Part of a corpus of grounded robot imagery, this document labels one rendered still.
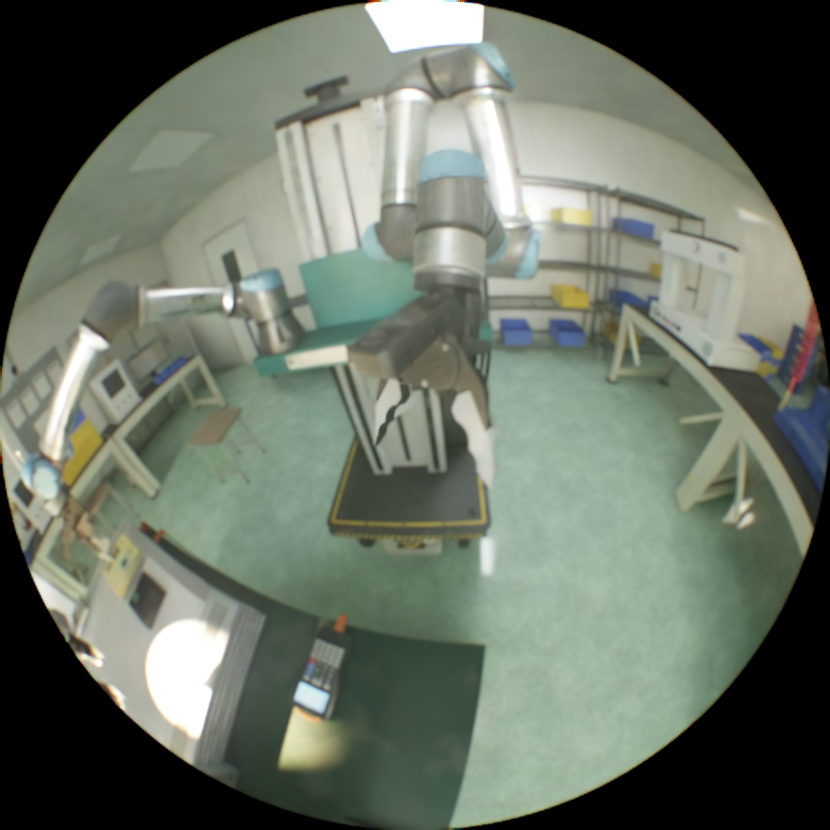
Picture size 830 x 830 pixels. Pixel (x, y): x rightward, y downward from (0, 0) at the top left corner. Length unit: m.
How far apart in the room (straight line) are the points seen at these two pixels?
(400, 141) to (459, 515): 1.14
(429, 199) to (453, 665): 0.65
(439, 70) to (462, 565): 1.63
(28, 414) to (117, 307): 4.14
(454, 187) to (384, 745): 0.77
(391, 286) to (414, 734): 0.99
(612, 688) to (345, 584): 1.37
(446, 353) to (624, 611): 1.43
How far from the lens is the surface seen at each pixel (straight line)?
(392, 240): 0.43
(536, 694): 1.35
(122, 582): 0.91
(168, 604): 0.75
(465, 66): 0.60
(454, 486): 1.19
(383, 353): 0.19
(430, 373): 0.26
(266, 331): 0.78
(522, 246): 0.56
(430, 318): 0.22
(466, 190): 0.29
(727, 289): 1.78
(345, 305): 0.81
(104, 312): 0.67
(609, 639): 1.45
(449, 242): 0.26
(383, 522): 1.14
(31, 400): 4.75
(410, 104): 0.58
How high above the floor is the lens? 1.29
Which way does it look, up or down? 38 degrees down
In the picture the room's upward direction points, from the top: 11 degrees counter-clockwise
